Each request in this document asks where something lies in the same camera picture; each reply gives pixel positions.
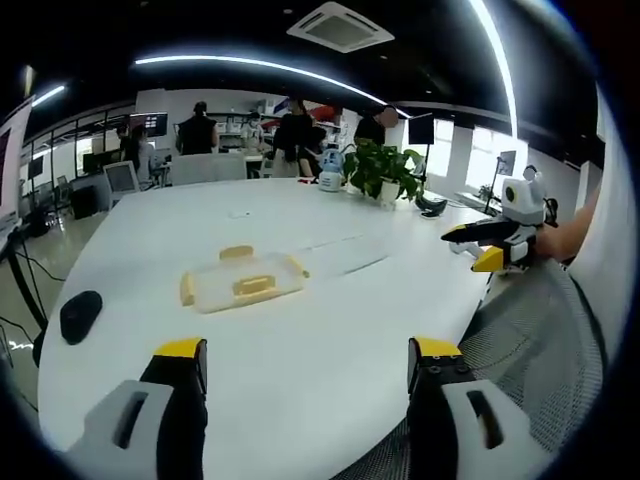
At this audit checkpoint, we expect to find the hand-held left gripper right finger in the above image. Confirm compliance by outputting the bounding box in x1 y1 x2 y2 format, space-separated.
405 337 546 480

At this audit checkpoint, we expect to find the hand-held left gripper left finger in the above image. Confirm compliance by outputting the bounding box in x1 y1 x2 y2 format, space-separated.
64 337 209 480

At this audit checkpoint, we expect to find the person's right hand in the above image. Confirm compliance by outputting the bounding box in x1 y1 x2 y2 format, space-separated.
533 227 569 264

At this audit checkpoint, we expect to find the black curved headset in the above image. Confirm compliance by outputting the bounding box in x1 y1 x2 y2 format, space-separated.
414 193 450 219

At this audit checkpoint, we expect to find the grey mesh office chair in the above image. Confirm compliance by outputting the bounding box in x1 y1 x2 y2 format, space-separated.
344 259 609 480

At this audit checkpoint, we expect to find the person's white shirt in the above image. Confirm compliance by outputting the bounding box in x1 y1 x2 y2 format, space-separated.
567 84 629 361

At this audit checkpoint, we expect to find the green potted plant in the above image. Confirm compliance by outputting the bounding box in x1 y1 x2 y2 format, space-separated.
343 141 427 206

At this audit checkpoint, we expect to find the black panel on stand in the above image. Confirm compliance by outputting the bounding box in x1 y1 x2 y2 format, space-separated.
407 112 436 201

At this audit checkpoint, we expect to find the black computer mouse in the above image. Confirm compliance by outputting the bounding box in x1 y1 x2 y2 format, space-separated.
59 290 104 347

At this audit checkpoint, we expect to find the long ceiling light strip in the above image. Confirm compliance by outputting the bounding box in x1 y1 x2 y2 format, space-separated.
134 54 417 120
468 0 520 137

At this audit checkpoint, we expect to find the clear plastic tray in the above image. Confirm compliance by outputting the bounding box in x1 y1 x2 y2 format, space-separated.
179 249 311 315

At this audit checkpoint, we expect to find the black box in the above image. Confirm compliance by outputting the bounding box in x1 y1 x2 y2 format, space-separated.
69 181 112 221

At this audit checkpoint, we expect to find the ceiling air conditioner unit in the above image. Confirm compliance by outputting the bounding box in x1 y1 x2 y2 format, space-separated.
286 1 397 55

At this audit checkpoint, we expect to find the white chair back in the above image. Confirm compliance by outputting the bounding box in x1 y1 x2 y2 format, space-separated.
102 161 140 195

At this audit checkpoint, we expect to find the white board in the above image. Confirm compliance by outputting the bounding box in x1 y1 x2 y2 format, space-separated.
0 96 35 232

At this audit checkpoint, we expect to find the short ceiling light strip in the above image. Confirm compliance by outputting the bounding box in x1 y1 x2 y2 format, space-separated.
31 84 67 109

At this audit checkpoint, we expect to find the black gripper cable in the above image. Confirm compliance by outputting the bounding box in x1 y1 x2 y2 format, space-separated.
541 196 560 229

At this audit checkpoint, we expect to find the black floor cable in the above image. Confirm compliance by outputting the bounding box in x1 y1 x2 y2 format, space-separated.
0 238 67 354

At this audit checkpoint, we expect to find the wall screen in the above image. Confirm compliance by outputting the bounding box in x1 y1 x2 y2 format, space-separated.
128 111 170 140

